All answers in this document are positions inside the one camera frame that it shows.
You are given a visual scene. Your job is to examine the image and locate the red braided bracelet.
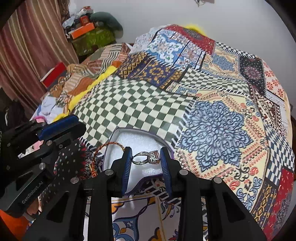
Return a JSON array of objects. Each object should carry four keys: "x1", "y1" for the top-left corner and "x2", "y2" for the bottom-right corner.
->
[{"x1": 89, "y1": 141, "x2": 125, "y2": 178}]

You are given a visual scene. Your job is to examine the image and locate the purple heart-shaped jewelry box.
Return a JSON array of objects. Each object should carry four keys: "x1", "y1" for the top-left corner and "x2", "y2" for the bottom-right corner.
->
[{"x1": 103, "y1": 128, "x2": 174, "y2": 197}]

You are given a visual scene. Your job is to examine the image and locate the silver gemstone ring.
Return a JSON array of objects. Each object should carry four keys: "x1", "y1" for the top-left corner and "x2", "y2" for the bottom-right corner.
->
[{"x1": 131, "y1": 150, "x2": 162, "y2": 165}]

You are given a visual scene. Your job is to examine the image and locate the person's left hand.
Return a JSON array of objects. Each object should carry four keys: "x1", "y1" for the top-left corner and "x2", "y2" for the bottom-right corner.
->
[{"x1": 26, "y1": 199, "x2": 42, "y2": 216}]

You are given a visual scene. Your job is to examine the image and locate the pink cloth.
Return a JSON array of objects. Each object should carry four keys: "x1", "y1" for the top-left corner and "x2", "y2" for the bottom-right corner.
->
[{"x1": 23, "y1": 115, "x2": 47, "y2": 155}]

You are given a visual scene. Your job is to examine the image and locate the yellow cloth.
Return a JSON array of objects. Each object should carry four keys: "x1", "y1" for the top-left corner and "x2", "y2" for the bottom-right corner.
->
[{"x1": 53, "y1": 65, "x2": 117, "y2": 122}]

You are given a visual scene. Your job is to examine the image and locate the orange striped blanket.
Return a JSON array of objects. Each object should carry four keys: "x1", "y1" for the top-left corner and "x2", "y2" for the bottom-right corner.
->
[{"x1": 49, "y1": 43, "x2": 130, "y2": 109}]

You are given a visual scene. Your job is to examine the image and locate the red and white box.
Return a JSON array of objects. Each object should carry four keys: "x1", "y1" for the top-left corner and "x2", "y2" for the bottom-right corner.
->
[{"x1": 40, "y1": 62, "x2": 67, "y2": 90}]

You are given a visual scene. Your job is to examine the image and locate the striped brown curtain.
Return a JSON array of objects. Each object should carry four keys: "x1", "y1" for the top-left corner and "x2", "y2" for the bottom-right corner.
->
[{"x1": 1, "y1": 1, "x2": 78, "y2": 115}]

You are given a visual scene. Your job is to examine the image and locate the orange box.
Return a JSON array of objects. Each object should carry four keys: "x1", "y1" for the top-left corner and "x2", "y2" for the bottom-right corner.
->
[{"x1": 69, "y1": 23, "x2": 95, "y2": 39}]

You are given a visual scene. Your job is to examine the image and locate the colourful patchwork bedspread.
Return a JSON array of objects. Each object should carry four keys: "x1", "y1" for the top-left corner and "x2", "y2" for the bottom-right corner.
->
[{"x1": 42, "y1": 25, "x2": 295, "y2": 240}]

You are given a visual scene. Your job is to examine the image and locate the dark green cushion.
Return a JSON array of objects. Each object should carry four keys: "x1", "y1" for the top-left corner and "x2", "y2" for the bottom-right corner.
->
[{"x1": 90, "y1": 11, "x2": 123, "y2": 39}]

